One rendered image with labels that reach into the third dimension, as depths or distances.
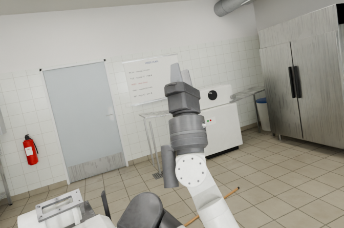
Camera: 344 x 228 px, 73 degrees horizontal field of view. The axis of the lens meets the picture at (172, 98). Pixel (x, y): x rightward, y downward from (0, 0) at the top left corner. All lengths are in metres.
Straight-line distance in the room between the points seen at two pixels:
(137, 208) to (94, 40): 4.04
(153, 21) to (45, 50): 2.01
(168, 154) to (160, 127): 4.16
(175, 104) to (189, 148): 0.10
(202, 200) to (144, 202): 0.17
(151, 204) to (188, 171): 0.21
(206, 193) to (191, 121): 0.17
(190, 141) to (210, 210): 0.14
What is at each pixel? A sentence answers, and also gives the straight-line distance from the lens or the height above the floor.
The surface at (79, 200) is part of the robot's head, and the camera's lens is 0.57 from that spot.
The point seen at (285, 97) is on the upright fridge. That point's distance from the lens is 4.28.
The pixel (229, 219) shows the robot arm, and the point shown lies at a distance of 0.54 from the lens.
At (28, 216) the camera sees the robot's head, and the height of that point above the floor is 1.35.
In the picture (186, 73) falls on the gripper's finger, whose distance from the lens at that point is 0.63.
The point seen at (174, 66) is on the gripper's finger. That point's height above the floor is 1.59.
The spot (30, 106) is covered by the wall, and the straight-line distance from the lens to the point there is 4.55.
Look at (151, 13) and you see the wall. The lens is 4.84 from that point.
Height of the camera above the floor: 1.57
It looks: 6 degrees down
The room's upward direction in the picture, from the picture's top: 11 degrees counter-clockwise
